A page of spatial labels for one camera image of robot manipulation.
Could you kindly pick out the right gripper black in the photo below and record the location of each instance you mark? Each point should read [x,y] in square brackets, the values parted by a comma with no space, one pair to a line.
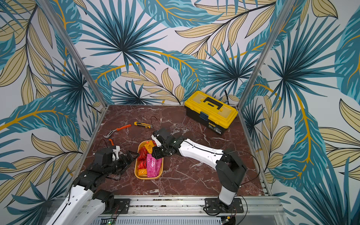
[159,152]

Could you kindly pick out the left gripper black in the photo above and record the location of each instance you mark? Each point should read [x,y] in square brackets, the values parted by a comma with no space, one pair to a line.
[126,161]

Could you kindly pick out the orange yellow tea bag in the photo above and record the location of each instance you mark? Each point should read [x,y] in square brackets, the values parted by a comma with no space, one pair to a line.
[149,146]

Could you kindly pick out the yellow plastic storage box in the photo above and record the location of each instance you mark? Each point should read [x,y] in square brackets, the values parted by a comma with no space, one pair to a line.
[142,144]

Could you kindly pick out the red tea bag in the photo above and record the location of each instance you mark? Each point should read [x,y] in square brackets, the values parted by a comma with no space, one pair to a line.
[142,154]
[142,164]

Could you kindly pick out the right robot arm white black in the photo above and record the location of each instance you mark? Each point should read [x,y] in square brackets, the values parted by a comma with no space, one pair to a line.
[229,167]

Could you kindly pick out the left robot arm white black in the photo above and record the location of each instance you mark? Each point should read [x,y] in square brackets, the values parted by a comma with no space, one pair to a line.
[84,201]

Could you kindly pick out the red tea bag in box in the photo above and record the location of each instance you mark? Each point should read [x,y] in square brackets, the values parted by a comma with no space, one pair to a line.
[142,164]

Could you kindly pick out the yellow black utility knife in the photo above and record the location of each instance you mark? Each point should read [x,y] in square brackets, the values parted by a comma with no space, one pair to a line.
[144,125]

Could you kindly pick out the yellow black toolbox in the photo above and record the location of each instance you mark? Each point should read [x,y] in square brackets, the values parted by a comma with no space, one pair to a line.
[210,112]

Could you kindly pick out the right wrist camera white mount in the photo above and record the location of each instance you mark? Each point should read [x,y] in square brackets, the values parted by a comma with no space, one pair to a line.
[157,139]

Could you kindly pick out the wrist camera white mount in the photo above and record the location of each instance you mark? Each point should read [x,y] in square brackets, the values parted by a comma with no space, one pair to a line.
[157,139]
[115,152]

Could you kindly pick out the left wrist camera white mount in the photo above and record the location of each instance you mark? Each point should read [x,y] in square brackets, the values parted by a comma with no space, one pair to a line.
[115,152]

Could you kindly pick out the orange handled pliers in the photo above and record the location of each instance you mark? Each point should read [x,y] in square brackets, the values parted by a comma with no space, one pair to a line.
[108,136]

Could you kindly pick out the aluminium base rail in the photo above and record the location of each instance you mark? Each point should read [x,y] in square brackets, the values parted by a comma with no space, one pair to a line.
[194,210]

